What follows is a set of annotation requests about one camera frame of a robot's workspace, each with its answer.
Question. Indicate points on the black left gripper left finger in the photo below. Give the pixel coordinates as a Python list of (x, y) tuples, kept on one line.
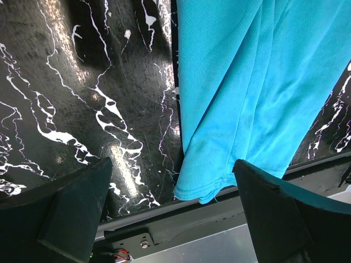
[(58, 221)]

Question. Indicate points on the teal t shirt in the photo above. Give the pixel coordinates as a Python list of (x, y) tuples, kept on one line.
[(253, 76)]

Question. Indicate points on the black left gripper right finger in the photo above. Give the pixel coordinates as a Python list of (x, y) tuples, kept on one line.
[(290, 224)]

